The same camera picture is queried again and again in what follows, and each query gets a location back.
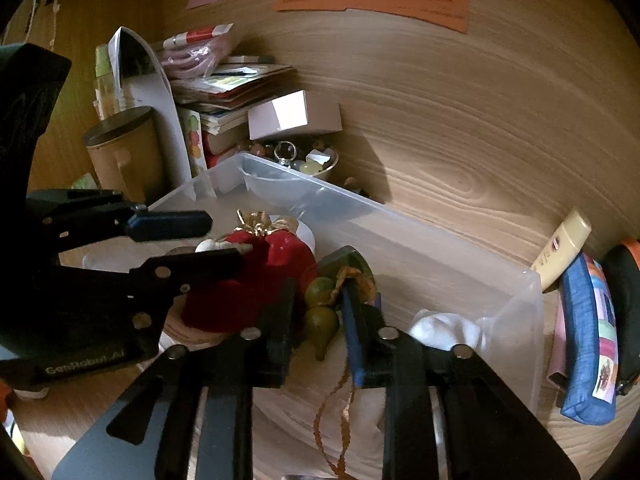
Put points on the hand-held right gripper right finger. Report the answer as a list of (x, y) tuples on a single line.
[(354, 340)]

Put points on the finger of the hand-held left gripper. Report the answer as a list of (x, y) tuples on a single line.
[(170, 225), (200, 265)]

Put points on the grey pointed standing card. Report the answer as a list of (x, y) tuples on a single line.
[(145, 90)]

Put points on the brown jar dark lid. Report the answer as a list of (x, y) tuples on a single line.
[(125, 155)]

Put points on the white cloth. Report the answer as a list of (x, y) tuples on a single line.
[(445, 330)]

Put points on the pink packet red label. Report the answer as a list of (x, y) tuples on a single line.
[(195, 52)]

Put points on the dark green pointed object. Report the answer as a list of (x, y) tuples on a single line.
[(345, 260)]

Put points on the bowl of beads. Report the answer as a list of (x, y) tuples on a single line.
[(305, 162)]

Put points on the clear plastic storage bin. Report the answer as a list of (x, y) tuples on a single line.
[(425, 270)]

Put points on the pink round pad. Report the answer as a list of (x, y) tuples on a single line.
[(175, 327)]

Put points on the red pouch gold tie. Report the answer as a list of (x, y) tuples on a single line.
[(280, 265)]

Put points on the pale yellow cream tube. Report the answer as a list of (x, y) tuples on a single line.
[(562, 250)]

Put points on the dotted sticker sheet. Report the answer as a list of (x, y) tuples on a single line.
[(194, 145)]

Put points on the black pouch orange zipper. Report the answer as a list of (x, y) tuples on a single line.
[(625, 310)]

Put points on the stack of books and cards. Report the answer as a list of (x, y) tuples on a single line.
[(235, 90)]

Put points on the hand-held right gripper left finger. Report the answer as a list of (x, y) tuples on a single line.
[(286, 330)]

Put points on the blue patchwork pouch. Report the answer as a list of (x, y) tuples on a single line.
[(587, 350)]

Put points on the small pink white box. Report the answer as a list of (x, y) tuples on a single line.
[(295, 115)]

